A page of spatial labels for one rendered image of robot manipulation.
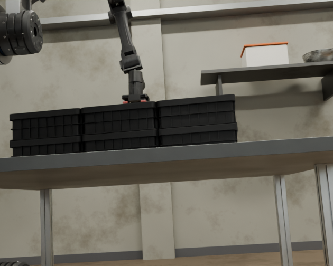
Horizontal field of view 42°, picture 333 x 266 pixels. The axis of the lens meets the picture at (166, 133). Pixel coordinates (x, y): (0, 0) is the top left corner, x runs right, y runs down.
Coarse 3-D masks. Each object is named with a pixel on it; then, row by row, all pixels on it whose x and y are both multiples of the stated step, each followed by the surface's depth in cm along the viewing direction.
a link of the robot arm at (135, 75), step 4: (128, 72) 180; (132, 72) 178; (136, 72) 178; (140, 72) 178; (128, 76) 179; (132, 76) 177; (136, 76) 177; (140, 76) 178; (128, 80) 179; (132, 80) 177; (136, 80) 177; (140, 80) 178
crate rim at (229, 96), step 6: (210, 96) 164; (216, 96) 164; (222, 96) 164; (228, 96) 163; (234, 96) 164; (156, 102) 168; (162, 102) 167; (168, 102) 166; (174, 102) 166; (180, 102) 166; (186, 102) 165; (192, 102) 165; (198, 102) 165; (204, 102) 164; (234, 102) 171
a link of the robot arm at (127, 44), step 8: (128, 8) 204; (112, 16) 203; (120, 16) 200; (128, 16) 204; (120, 24) 196; (120, 32) 192; (128, 32) 191; (128, 40) 187; (128, 48) 183; (128, 56) 180; (136, 56) 179; (128, 64) 179; (136, 64) 180
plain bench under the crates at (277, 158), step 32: (0, 160) 123; (32, 160) 123; (64, 160) 122; (96, 160) 121; (128, 160) 121; (160, 160) 120; (192, 160) 123; (224, 160) 130; (256, 160) 138; (288, 160) 147; (320, 160) 157; (320, 192) 173; (288, 224) 260; (320, 224) 176; (288, 256) 258
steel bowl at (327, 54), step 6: (330, 48) 392; (306, 54) 403; (312, 54) 397; (318, 54) 394; (324, 54) 392; (330, 54) 393; (306, 60) 405; (312, 60) 399; (318, 60) 396; (324, 60) 395; (330, 60) 395
